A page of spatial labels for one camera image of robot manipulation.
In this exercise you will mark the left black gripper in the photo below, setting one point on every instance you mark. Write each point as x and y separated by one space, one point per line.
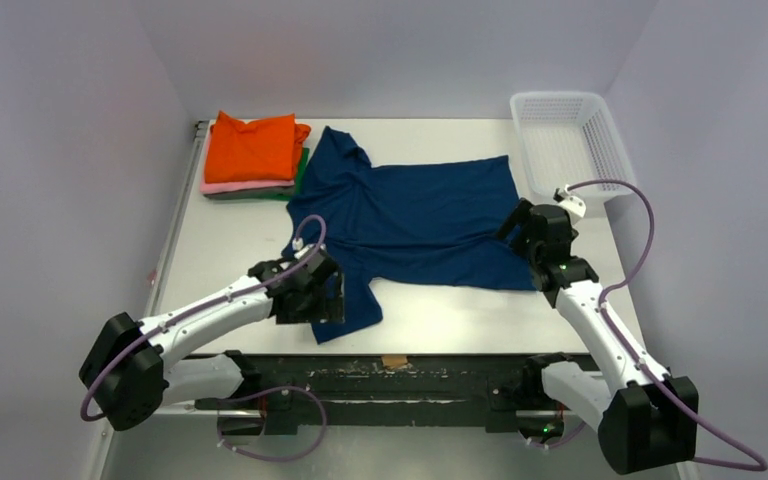
327 308

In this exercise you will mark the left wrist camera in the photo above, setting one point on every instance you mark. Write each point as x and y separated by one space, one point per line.
300 249

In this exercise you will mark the white plastic basket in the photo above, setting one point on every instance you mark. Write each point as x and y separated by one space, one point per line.
568 137

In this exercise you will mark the orange folded t-shirt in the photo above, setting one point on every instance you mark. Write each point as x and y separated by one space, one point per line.
264 149

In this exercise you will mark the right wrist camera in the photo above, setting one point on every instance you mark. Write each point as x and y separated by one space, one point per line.
572 204

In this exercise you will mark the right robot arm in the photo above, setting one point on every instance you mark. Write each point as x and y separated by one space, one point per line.
639 411

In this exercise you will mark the navy blue t-shirt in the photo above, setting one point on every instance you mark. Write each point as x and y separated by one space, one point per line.
427 224

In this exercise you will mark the green folded t-shirt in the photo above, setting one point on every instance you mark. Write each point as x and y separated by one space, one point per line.
301 169

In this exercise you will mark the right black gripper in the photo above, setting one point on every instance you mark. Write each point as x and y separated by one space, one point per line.
525 226

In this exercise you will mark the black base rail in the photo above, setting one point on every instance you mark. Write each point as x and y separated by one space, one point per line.
487 391

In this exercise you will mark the pink folded t-shirt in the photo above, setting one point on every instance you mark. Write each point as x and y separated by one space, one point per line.
225 187

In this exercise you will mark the brown tape piece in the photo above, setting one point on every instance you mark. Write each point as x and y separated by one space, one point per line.
395 362

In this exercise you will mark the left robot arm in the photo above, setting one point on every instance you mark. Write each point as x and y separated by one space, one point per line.
134 367

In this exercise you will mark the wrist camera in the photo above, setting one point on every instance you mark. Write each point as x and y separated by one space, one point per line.
300 249
572 204

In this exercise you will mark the aluminium table frame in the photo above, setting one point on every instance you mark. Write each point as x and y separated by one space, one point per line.
212 244

